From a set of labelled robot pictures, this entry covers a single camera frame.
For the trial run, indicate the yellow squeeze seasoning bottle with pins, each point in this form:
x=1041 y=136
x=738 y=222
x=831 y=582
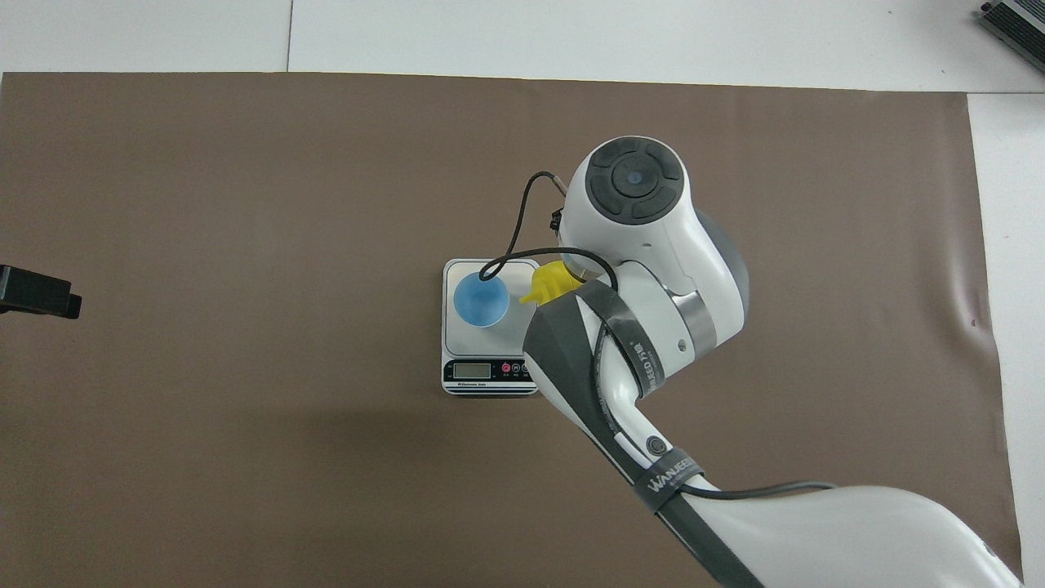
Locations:
x=549 y=284

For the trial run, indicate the silver digital kitchen scale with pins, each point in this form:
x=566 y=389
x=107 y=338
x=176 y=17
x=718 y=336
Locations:
x=482 y=371

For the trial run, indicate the brown paper table mat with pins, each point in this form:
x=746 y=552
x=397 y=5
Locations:
x=245 y=204

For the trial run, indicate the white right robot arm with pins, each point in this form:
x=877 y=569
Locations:
x=653 y=269

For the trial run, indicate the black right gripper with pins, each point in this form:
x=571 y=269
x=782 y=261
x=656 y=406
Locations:
x=557 y=219

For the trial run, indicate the grey ribbed metal device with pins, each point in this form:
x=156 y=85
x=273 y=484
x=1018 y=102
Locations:
x=1020 y=20

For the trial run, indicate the light blue plastic cup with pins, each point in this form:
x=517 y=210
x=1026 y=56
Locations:
x=482 y=298

